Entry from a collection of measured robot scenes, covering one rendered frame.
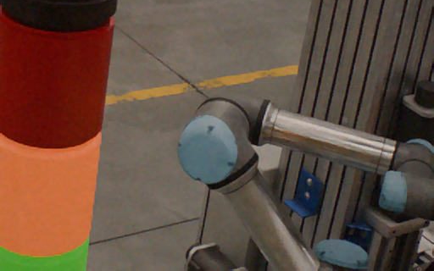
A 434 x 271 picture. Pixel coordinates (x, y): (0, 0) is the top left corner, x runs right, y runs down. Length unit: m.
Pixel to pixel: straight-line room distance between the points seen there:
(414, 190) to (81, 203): 1.61
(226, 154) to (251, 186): 0.10
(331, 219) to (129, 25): 4.13
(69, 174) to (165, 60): 5.67
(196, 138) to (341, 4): 0.53
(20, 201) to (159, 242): 4.06
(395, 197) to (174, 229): 2.64
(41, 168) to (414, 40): 1.95
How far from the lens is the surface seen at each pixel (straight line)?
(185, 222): 4.69
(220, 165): 2.05
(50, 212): 0.48
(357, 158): 2.18
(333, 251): 2.31
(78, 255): 0.50
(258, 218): 2.12
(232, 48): 6.43
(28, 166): 0.46
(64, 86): 0.45
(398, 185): 2.06
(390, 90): 2.39
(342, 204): 2.50
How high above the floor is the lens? 2.50
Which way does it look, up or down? 25 degrees down
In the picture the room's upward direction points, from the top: 8 degrees clockwise
